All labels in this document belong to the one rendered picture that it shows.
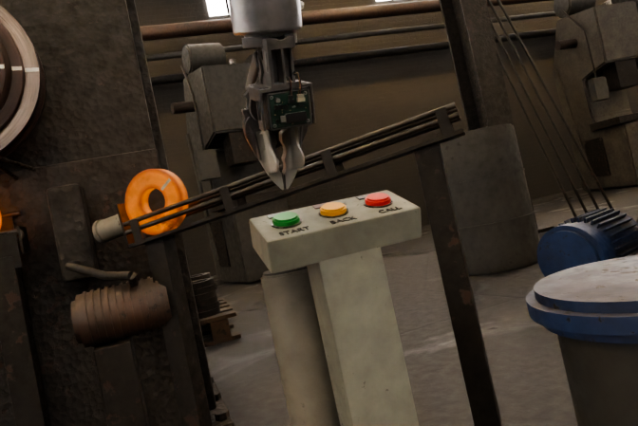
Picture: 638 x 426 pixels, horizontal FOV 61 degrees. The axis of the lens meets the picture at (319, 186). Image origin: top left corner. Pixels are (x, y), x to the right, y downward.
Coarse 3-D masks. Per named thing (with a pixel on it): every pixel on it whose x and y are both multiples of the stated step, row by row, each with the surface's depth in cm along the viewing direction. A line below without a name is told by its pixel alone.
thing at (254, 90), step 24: (264, 48) 67; (288, 48) 69; (264, 72) 71; (288, 72) 70; (264, 96) 68; (288, 96) 68; (312, 96) 69; (264, 120) 68; (288, 120) 68; (312, 120) 70
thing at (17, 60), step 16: (0, 32) 134; (0, 48) 132; (16, 48) 134; (0, 64) 131; (16, 64) 134; (0, 80) 131; (16, 80) 134; (0, 96) 131; (16, 96) 133; (0, 112) 132; (0, 128) 132
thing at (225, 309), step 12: (192, 276) 363; (204, 276) 352; (204, 288) 304; (204, 300) 303; (216, 300) 311; (204, 312) 302; (216, 312) 307; (228, 312) 303; (204, 324) 363; (216, 324) 297; (228, 324) 299; (216, 336) 296; (228, 336) 298; (240, 336) 300
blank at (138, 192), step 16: (144, 176) 129; (160, 176) 127; (176, 176) 128; (128, 192) 130; (144, 192) 129; (176, 192) 126; (128, 208) 130; (144, 208) 130; (160, 224) 128; (176, 224) 127
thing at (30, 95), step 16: (0, 16) 136; (16, 32) 136; (32, 48) 137; (32, 64) 137; (32, 80) 136; (32, 96) 136; (16, 112) 135; (32, 112) 136; (16, 128) 134; (0, 144) 133
